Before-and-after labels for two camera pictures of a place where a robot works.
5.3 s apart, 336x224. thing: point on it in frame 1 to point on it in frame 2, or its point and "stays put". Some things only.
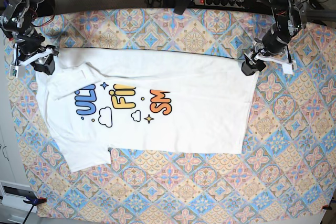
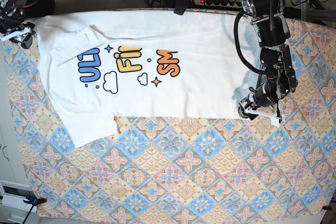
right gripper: (250, 65) to (250, 102)
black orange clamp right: (325, 206) stays put
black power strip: (220, 2) stays put
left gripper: (46, 64) to (25, 40)
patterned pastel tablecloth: (287, 170) stays put
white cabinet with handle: (16, 190) stays put
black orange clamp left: (33, 202) stays put
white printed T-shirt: (96, 98) to (170, 64)
